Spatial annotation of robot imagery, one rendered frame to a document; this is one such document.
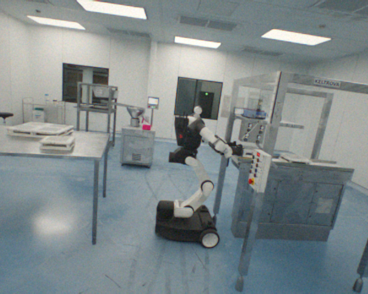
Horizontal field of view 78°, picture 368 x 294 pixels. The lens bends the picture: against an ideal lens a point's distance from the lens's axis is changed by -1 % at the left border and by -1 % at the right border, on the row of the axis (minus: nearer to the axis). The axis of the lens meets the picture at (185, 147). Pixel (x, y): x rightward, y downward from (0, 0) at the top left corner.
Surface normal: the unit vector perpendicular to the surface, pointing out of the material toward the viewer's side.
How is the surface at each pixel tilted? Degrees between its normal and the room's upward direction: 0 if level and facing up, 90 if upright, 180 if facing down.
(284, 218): 90
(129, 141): 90
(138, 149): 90
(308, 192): 90
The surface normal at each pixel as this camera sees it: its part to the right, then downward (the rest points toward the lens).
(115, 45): 0.07, 0.22
